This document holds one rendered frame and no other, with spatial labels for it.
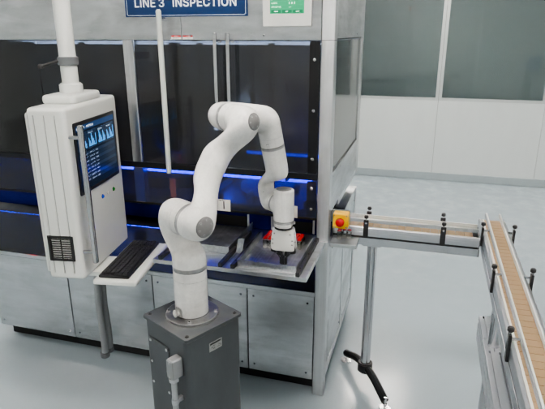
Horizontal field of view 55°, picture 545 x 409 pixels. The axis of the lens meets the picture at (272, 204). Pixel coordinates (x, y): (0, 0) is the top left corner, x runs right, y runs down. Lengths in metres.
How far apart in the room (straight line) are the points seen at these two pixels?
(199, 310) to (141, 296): 1.17
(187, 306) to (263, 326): 0.99
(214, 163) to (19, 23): 1.56
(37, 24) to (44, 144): 0.83
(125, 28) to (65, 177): 0.79
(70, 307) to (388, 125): 4.84
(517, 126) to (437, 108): 0.96
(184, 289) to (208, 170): 0.42
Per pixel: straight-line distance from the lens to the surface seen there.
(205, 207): 1.72
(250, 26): 2.40
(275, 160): 1.96
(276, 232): 2.12
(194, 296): 1.86
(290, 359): 2.86
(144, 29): 2.62
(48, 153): 2.31
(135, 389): 3.08
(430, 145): 7.01
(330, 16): 2.31
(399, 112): 6.95
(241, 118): 1.75
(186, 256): 1.80
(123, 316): 3.16
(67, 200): 2.33
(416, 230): 2.58
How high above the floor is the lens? 1.83
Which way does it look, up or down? 18 degrees down
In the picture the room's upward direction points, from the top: straight up
